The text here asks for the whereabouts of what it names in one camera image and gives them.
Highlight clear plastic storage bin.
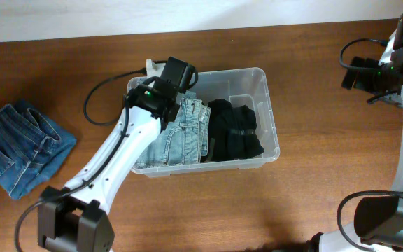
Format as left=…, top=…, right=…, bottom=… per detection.
left=132, top=67, right=281, bottom=178

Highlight light blue jeans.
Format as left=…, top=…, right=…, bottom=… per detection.
left=135, top=91, right=211, bottom=169

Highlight black fuzzy garment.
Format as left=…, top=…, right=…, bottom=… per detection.
left=211, top=104, right=264, bottom=162

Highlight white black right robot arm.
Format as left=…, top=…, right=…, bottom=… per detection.
left=303, top=14, right=403, bottom=251

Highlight dark blue jeans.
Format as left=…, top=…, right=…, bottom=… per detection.
left=0, top=100, right=76, bottom=200

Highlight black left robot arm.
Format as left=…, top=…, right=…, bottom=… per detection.
left=34, top=57, right=198, bottom=251

